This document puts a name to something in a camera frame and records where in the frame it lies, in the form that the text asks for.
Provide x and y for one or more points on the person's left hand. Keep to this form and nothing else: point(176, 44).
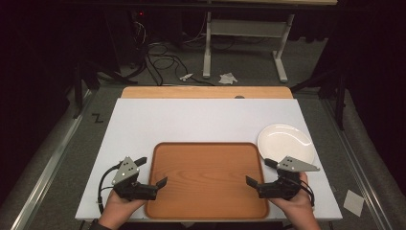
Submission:
point(118, 209)

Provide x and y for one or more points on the person's right hand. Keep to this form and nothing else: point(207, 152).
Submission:
point(297, 209)

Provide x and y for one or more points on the black stand leg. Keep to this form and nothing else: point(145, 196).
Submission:
point(341, 96)
point(78, 89)

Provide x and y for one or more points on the white plate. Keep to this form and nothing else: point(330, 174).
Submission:
point(284, 142)

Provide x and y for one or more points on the grey table grommet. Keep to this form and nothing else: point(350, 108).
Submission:
point(239, 96)

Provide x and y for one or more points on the metal floor rail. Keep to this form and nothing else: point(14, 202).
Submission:
point(357, 159)
point(51, 161)

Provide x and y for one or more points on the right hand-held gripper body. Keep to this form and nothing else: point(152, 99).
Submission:
point(287, 185)

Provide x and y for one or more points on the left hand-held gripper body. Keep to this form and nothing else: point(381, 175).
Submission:
point(126, 172)

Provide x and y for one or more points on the crumpled white paper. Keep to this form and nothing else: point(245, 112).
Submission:
point(228, 78)

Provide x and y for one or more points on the white metal desk frame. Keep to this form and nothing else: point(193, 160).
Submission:
point(245, 28)

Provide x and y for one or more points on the small white scrap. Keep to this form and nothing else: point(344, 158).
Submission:
point(186, 77)

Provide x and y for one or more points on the wooden tray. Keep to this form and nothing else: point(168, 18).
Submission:
point(207, 182)

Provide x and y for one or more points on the white paper square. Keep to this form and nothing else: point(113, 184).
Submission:
point(353, 203)

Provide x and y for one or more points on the white foam board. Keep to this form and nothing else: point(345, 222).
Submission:
point(191, 121)

